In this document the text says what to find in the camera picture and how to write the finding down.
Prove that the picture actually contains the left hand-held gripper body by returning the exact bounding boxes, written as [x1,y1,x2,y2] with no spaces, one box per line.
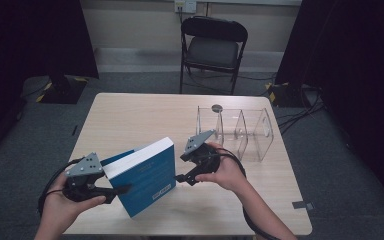
[62,152,118,205]

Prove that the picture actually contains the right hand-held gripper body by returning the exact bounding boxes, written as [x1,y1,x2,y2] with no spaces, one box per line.
[179,129,222,178]

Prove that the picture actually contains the blue book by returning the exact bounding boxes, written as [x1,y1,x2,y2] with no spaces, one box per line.
[99,136,178,219]

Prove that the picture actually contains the clear acrylic file rack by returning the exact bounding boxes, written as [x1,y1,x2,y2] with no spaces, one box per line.
[195,105,275,164]

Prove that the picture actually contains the person's right hand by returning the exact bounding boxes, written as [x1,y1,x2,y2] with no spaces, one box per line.
[194,142,248,194]

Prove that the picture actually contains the person's left hand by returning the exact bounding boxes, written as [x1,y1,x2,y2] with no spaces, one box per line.
[41,171,108,232]

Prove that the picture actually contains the black stand base yellow stripes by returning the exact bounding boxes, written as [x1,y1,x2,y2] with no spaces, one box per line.
[265,81,307,108]
[35,75,90,105]

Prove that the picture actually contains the black folding chair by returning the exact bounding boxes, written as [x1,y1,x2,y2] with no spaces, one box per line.
[179,15,249,96]

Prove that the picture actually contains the grey tape strip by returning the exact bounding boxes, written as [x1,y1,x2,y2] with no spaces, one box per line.
[292,200,315,211]

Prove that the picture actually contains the black curtain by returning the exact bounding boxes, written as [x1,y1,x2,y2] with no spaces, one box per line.
[0,0,100,168]
[274,0,384,216]

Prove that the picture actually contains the left hand-held gripper cable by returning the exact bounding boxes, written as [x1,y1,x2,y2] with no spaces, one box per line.
[37,157,85,218]

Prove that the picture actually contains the hand-held gripper cable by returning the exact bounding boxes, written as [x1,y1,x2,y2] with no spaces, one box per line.
[209,147,282,240]
[37,157,85,218]

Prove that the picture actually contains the right hand-held gripper cable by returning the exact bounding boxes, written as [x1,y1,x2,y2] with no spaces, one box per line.
[209,147,282,240]

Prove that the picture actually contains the black floor cables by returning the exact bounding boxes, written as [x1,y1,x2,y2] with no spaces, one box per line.
[275,84,326,135]

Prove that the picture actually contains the white wall socket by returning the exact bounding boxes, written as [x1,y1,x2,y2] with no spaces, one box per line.
[174,0,198,14]

